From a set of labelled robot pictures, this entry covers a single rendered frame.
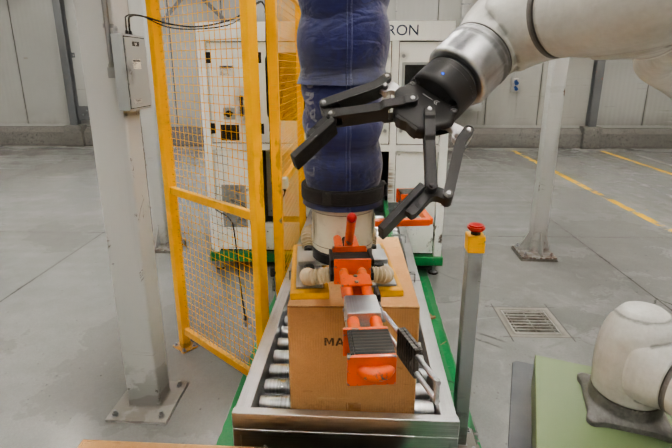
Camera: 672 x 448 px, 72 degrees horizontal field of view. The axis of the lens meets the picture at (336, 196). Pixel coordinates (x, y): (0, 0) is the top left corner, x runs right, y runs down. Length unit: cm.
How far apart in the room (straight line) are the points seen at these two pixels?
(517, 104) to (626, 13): 1018
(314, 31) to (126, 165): 127
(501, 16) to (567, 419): 98
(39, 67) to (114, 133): 989
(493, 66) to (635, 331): 79
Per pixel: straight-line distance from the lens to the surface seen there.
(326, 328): 148
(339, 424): 160
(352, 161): 116
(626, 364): 127
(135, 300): 241
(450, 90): 57
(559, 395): 140
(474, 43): 60
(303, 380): 159
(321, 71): 115
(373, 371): 73
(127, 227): 227
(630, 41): 56
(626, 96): 1163
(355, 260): 103
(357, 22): 114
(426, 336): 200
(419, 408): 173
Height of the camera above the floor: 164
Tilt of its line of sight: 15 degrees down
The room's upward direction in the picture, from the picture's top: straight up
